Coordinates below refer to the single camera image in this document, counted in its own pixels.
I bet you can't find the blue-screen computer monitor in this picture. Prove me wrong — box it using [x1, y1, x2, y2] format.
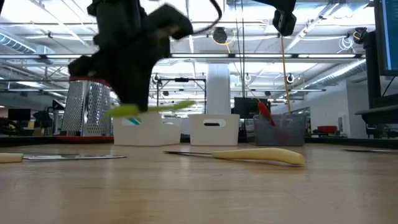
[374, 0, 398, 78]

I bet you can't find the white plastic bin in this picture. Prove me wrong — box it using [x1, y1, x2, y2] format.
[112, 111, 183, 147]
[188, 113, 241, 147]

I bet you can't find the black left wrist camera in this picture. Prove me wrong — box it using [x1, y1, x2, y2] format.
[146, 3, 194, 40]

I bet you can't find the cream-handled table knife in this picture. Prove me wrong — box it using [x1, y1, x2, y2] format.
[163, 147, 306, 167]
[0, 152, 127, 164]

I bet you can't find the black metal stand frame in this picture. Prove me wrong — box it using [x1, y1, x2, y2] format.
[156, 77, 207, 116]

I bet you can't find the metal box grater red handle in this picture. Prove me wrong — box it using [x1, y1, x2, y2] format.
[57, 75, 113, 146]

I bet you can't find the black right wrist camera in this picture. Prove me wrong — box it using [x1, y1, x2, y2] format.
[272, 9, 297, 37]

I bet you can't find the grey plastic bin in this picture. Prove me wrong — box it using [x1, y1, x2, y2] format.
[252, 113, 307, 147]

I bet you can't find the black left camera cable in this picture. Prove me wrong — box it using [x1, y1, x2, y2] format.
[192, 0, 223, 35]

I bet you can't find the black ceiling cable reel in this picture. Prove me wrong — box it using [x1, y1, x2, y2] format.
[211, 27, 228, 45]
[353, 27, 368, 45]

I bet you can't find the black hanging cable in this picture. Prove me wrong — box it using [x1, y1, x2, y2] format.
[234, 0, 246, 139]

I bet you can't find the green silicone spoon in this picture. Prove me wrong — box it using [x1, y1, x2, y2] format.
[106, 100, 196, 119]

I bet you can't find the black background monitor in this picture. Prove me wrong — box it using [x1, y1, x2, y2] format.
[233, 96, 272, 120]

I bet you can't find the red silicone spoon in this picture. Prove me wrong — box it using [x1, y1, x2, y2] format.
[257, 101, 277, 128]

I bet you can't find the red background seat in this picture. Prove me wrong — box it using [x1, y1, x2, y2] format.
[316, 125, 339, 135]

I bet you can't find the grey computer desk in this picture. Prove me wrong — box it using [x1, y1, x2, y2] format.
[354, 30, 398, 140]

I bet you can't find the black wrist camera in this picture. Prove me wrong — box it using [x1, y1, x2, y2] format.
[146, 3, 194, 40]
[272, 9, 297, 37]

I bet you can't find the dark background monitor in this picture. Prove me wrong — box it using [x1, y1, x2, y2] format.
[7, 108, 32, 122]

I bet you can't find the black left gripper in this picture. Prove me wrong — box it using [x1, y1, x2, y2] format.
[68, 33, 170, 113]

